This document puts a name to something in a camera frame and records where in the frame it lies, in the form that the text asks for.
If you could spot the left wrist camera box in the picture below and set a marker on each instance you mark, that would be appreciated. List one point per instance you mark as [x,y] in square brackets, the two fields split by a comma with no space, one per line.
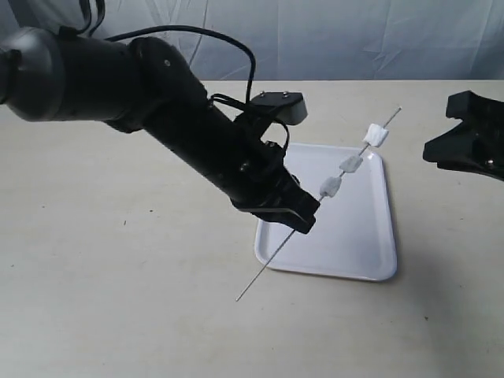
[289,107]

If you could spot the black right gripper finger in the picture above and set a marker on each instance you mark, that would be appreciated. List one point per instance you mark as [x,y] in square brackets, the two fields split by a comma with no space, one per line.
[466,152]
[473,110]

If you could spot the grey wrinkled backdrop curtain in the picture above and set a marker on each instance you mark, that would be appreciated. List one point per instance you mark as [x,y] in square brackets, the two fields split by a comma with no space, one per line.
[341,40]

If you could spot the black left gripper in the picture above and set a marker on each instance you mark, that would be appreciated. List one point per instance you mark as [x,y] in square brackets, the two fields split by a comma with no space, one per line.
[253,175]

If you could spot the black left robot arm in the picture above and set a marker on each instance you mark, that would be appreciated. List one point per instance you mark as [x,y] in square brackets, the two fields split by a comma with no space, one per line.
[135,82]

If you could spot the white marshmallow handle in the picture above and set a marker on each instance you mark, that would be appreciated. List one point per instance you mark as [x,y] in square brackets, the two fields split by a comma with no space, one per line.
[330,187]

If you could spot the thin metal skewer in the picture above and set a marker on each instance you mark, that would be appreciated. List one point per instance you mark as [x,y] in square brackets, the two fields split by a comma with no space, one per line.
[260,273]

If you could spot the white rectangular plastic tray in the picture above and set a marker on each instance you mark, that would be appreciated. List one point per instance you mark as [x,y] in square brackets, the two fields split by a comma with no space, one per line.
[353,235]

